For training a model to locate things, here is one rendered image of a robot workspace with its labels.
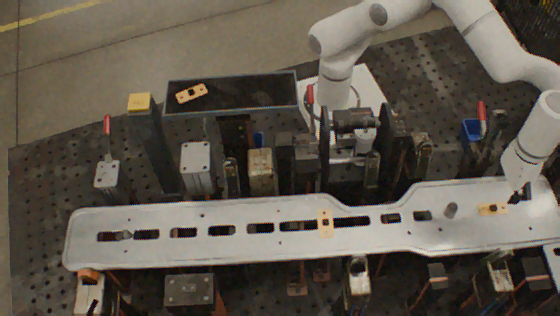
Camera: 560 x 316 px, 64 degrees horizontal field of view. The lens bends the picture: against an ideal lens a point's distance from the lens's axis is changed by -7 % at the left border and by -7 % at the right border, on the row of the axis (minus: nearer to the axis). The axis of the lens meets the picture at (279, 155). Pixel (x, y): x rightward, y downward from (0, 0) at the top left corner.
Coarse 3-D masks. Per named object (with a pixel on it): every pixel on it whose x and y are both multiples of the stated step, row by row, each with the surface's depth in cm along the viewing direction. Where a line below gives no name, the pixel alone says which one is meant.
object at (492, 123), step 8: (496, 112) 119; (504, 112) 119; (496, 120) 121; (504, 120) 118; (488, 128) 123; (496, 128) 123; (504, 128) 118; (488, 136) 124; (496, 136) 124; (488, 144) 127; (496, 144) 126; (480, 152) 129; (480, 160) 130; (488, 160) 131
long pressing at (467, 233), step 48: (432, 192) 131; (480, 192) 130; (96, 240) 126; (144, 240) 125; (192, 240) 125; (240, 240) 125; (288, 240) 124; (336, 240) 124; (384, 240) 123; (432, 240) 123; (480, 240) 122; (528, 240) 121
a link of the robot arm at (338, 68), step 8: (368, 40) 155; (352, 48) 159; (360, 48) 157; (336, 56) 161; (344, 56) 160; (352, 56) 160; (320, 64) 165; (328, 64) 161; (336, 64) 161; (344, 64) 160; (352, 64) 161; (320, 72) 168; (328, 72) 163; (336, 72) 162; (344, 72) 162; (336, 80) 165
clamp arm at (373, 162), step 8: (368, 152) 128; (376, 152) 127; (368, 160) 128; (376, 160) 127; (368, 168) 130; (376, 168) 130; (368, 176) 132; (376, 176) 132; (368, 184) 134; (376, 184) 134
